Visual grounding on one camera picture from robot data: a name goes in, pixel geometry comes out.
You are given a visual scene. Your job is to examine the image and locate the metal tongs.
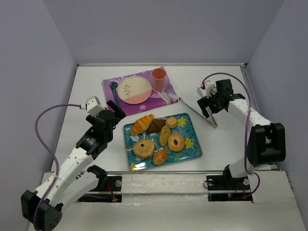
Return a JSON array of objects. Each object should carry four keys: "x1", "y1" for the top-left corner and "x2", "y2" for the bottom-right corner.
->
[{"x1": 179, "y1": 87, "x2": 218, "y2": 128}]

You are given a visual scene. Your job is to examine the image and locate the small round muffin bread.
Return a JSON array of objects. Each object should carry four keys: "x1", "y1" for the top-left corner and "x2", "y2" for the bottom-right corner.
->
[{"x1": 166, "y1": 116, "x2": 178, "y2": 129}]

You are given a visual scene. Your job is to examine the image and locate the orange glazed donut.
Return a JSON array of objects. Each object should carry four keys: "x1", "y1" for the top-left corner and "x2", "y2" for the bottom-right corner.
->
[{"x1": 168, "y1": 133, "x2": 185, "y2": 152}]

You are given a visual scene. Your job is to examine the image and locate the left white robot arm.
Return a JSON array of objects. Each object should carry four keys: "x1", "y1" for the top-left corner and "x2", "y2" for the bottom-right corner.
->
[{"x1": 21, "y1": 96, "x2": 126, "y2": 231}]

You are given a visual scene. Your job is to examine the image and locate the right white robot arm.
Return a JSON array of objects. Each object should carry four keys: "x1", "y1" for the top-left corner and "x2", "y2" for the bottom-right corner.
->
[{"x1": 197, "y1": 79, "x2": 286, "y2": 182}]

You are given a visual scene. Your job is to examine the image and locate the dark chocolate bread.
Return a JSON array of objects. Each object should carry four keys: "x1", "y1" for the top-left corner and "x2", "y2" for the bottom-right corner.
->
[{"x1": 147, "y1": 119, "x2": 166, "y2": 134}]

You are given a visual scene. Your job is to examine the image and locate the oval seeded bread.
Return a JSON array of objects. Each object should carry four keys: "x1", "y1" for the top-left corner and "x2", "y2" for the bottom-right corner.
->
[{"x1": 159, "y1": 126, "x2": 171, "y2": 147}]

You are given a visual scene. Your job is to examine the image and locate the striped orange croissant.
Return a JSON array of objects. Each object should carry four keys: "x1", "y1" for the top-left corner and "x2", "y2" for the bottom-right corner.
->
[{"x1": 131, "y1": 114, "x2": 154, "y2": 136}]

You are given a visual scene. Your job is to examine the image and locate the cream and pink plate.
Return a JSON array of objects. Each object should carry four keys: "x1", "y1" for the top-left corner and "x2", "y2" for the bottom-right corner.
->
[{"x1": 117, "y1": 76, "x2": 152, "y2": 104}]

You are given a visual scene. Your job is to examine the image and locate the blue plastic spoon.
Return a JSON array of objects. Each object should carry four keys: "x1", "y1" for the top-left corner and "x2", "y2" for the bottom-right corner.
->
[{"x1": 111, "y1": 82, "x2": 119, "y2": 106}]

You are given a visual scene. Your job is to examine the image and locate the pale sugared donut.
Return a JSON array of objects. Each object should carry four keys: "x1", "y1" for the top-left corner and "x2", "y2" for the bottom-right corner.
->
[{"x1": 133, "y1": 139, "x2": 155, "y2": 159}]

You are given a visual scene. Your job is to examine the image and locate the pink cup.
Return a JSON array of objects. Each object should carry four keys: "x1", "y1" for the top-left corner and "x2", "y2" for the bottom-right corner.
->
[{"x1": 151, "y1": 68, "x2": 167, "y2": 91}]

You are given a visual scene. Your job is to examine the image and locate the blue floral tray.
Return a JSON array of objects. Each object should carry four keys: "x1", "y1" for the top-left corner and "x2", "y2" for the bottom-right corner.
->
[{"x1": 123, "y1": 113, "x2": 203, "y2": 172}]

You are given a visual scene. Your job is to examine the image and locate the small orange bun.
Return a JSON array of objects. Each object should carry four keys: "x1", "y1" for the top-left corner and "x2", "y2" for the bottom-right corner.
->
[{"x1": 153, "y1": 150, "x2": 167, "y2": 166}]

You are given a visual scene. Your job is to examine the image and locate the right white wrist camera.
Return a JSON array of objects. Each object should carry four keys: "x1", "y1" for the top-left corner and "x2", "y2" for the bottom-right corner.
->
[{"x1": 197, "y1": 80, "x2": 217, "y2": 97}]

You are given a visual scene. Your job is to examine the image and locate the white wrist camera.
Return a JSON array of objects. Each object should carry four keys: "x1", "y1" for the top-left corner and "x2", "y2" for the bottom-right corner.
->
[
  {"x1": 197, "y1": 80, "x2": 217, "y2": 97},
  {"x1": 86, "y1": 96, "x2": 103, "y2": 117}
]

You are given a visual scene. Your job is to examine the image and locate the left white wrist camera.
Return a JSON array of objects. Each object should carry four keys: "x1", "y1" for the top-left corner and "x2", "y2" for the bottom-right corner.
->
[{"x1": 86, "y1": 96, "x2": 103, "y2": 117}]

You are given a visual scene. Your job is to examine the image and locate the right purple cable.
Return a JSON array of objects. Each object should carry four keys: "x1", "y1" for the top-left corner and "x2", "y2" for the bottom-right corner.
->
[{"x1": 201, "y1": 72, "x2": 261, "y2": 196}]

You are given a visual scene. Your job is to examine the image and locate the purple cable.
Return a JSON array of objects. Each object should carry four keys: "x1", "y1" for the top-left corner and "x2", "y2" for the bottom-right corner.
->
[
  {"x1": 201, "y1": 72, "x2": 261, "y2": 196},
  {"x1": 34, "y1": 103, "x2": 87, "y2": 231}
]

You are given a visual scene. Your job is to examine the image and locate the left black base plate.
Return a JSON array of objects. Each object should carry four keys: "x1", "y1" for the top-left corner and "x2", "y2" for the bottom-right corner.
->
[{"x1": 77, "y1": 175, "x2": 122, "y2": 203}]

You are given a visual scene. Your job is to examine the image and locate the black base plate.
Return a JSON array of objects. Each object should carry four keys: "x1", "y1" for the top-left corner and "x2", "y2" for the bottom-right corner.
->
[
  {"x1": 203, "y1": 175, "x2": 253, "y2": 202},
  {"x1": 77, "y1": 175, "x2": 122, "y2": 203}
]

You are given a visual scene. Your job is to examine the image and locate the aluminium frame rail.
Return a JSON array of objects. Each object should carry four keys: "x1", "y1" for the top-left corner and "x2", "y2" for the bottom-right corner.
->
[{"x1": 77, "y1": 63, "x2": 246, "y2": 67}]

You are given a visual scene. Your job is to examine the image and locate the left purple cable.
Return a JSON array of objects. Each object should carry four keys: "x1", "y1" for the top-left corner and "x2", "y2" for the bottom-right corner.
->
[{"x1": 34, "y1": 103, "x2": 87, "y2": 231}]

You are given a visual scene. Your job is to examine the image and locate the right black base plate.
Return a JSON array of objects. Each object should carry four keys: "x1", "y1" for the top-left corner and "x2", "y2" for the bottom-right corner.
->
[{"x1": 203, "y1": 175, "x2": 253, "y2": 202}]

